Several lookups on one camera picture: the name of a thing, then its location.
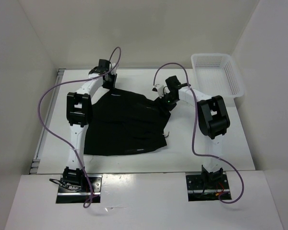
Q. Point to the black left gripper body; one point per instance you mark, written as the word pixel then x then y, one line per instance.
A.
pixel 111 83

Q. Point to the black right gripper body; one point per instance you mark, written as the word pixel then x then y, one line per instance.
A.
pixel 168 100

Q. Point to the black shorts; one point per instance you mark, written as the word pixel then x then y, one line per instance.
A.
pixel 125 123

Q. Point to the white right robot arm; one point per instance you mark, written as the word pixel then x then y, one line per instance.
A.
pixel 211 118

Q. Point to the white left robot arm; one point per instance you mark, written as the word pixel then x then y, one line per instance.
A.
pixel 79 114

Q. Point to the white plastic basket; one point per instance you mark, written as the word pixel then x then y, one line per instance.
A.
pixel 217 74

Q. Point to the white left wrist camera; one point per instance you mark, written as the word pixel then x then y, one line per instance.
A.
pixel 113 68

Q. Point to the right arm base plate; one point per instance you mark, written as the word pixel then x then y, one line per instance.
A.
pixel 197 191

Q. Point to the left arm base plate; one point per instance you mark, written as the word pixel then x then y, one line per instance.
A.
pixel 72 194

